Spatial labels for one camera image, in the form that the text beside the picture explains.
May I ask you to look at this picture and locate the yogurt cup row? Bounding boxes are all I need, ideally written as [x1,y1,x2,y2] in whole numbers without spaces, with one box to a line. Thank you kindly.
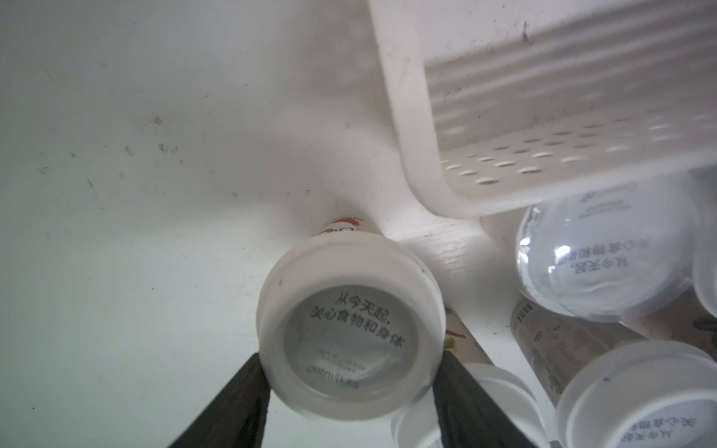
[510,300,716,447]
[256,216,446,422]
[390,307,553,448]
[692,167,716,315]
[515,173,703,322]

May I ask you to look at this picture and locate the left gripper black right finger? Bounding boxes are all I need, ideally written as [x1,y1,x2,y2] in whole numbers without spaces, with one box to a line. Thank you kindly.
[432,351,533,448]

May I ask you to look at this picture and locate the white plastic basket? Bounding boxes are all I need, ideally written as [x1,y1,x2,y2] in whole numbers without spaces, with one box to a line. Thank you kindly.
[369,1,716,218]

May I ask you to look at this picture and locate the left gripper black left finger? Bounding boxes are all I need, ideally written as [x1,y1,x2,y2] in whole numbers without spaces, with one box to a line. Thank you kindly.
[170,354,271,448]

